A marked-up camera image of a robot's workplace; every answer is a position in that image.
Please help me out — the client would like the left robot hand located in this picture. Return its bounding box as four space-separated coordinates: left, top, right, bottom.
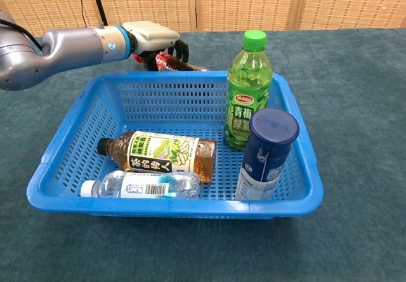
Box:
122 20 190 72

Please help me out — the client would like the red-capped cola bottle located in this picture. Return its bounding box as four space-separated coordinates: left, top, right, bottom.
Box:
133 50 211 73

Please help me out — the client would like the green tea bottle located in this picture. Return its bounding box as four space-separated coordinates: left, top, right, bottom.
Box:
223 29 273 152

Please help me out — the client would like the brown tea bottle black cap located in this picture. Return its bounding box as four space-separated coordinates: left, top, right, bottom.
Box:
97 130 218 184

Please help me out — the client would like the clear water bottle white cap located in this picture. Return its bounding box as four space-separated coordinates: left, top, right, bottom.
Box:
79 170 202 200

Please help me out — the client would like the blue-capped white bottle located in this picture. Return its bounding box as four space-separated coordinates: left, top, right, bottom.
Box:
234 108 301 202

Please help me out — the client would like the blue plastic perforated basket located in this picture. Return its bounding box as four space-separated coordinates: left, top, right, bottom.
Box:
26 70 325 220

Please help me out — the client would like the black tripod stand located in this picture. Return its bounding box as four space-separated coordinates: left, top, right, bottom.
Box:
88 0 109 27

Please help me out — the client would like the bamboo folding screen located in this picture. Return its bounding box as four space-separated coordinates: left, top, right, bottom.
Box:
0 0 406 39

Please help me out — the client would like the teal table mat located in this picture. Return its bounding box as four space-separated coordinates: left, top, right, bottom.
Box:
0 28 406 282

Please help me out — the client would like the thin black hanging cable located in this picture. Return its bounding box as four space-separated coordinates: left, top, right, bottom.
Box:
74 0 88 29

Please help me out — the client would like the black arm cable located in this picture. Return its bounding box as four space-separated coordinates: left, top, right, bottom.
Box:
0 18 44 51

